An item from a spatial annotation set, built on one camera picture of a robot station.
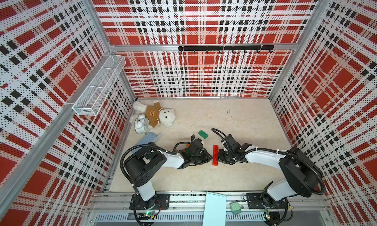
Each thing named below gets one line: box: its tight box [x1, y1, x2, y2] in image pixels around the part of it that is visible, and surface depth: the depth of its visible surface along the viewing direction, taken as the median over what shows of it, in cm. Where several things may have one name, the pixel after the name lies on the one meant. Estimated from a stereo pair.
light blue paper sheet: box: [202, 191, 227, 226], surface depth 70 cm
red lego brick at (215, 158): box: [212, 151, 220, 167], surface depth 88 cm
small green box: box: [230, 201, 243, 215], surface depth 72 cm
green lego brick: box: [198, 129, 209, 140], surface depth 100 cm
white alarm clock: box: [134, 113, 150, 135], surface depth 95 cm
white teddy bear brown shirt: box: [129, 101, 177, 129], surface depth 103 cm
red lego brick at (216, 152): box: [213, 144, 220, 160], surface depth 92 cm
